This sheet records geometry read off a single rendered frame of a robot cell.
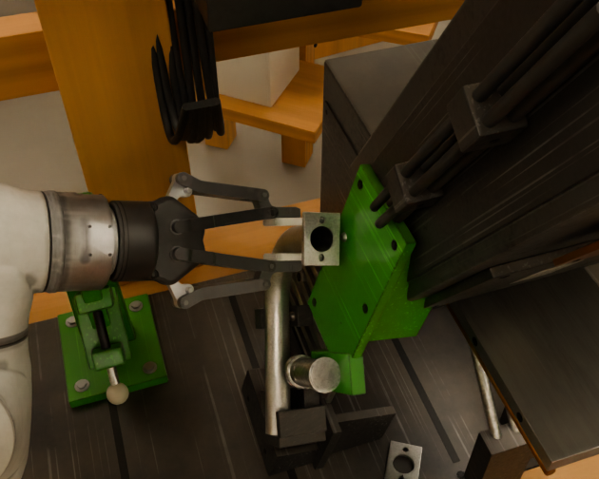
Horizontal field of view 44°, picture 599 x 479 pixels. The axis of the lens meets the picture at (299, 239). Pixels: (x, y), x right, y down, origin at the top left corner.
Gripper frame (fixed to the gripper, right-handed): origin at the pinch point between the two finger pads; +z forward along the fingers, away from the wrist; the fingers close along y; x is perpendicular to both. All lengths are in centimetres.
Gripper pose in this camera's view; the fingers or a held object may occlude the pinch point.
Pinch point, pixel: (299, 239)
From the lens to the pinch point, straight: 78.3
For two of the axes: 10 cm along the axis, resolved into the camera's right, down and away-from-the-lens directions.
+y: -0.2, -10.0, 0.1
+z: 8.7, -0.1, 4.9
